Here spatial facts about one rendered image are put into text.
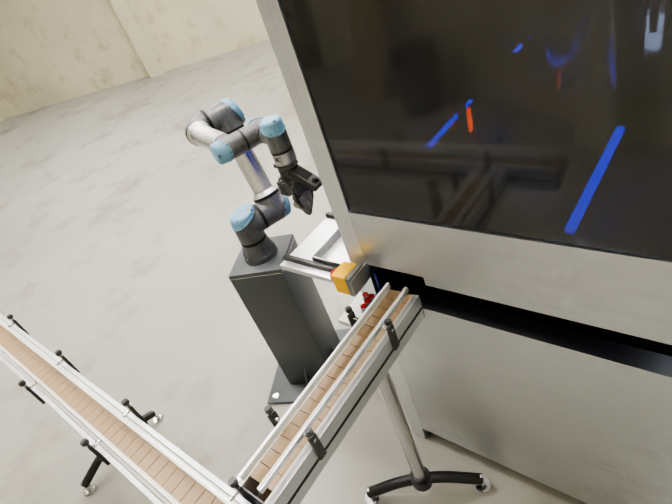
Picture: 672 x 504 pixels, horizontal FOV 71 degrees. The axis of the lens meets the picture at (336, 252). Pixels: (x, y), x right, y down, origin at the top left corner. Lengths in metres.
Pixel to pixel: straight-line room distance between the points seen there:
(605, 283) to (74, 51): 12.22
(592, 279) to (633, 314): 0.11
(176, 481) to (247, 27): 9.97
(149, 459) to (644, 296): 1.22
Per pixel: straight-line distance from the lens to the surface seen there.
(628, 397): 1.41
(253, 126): 1.61
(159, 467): 1.39
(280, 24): 1.16
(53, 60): 13.10
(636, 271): 1.09
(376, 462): 2.22
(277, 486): 1.19
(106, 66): 12.42
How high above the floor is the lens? 1.91
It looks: 35 degrees down
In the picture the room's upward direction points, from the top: 21 degrees counter-clockwise
